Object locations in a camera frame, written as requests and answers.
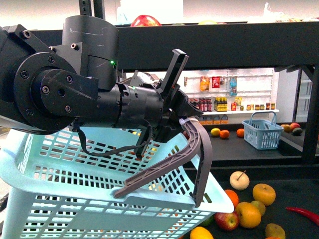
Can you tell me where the small orange tangerine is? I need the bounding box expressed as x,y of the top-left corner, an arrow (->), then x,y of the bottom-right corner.
224,189 -> 239,208

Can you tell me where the brown kiwi front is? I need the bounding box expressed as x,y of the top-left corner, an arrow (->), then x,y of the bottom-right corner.
265,223 -> 286,239

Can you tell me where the light blue shopping basket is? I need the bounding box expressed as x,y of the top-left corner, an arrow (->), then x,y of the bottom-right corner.
0,129 -> 233,239

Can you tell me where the yellow orange fruit centre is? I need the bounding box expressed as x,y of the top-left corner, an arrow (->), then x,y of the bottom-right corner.
235,202 -> 261,229

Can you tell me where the red chili pepper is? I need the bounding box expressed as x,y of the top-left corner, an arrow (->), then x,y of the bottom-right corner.
286,207 -> 319,226

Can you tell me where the brown kiwi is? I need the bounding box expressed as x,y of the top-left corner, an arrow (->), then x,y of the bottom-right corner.
251,200 -> 266,216
265,223 -> 286,239

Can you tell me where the small blue basket far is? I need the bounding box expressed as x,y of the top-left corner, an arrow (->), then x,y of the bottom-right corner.
242,111 -> 284,150

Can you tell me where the white round pear with stem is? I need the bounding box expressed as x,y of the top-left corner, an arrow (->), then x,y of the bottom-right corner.
229,171 -> 250,191

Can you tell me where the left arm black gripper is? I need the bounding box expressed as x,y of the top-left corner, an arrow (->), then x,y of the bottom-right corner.
132,48 -> 204,144

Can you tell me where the red yellow apple centre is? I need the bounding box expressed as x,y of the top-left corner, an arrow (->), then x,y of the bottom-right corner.
214,211 -> 239,232

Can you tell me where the brown kiwi back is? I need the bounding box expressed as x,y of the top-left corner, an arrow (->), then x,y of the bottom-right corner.
251,200 -> 266,216

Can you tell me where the yellow lemon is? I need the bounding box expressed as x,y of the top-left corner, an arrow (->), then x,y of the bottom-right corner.
189,227 -> 214,239

